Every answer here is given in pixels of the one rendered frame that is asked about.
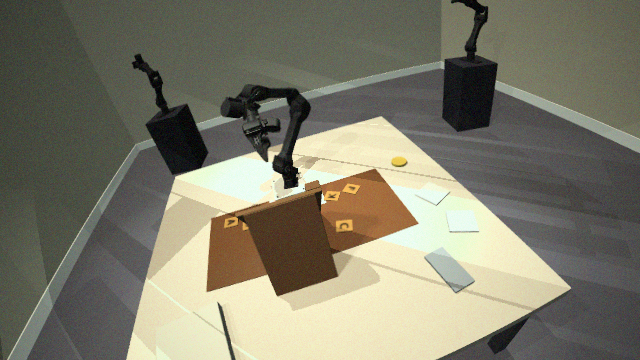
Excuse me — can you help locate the yellow flat round disc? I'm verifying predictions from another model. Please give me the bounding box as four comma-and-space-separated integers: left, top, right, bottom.
391, 156, 407, 167

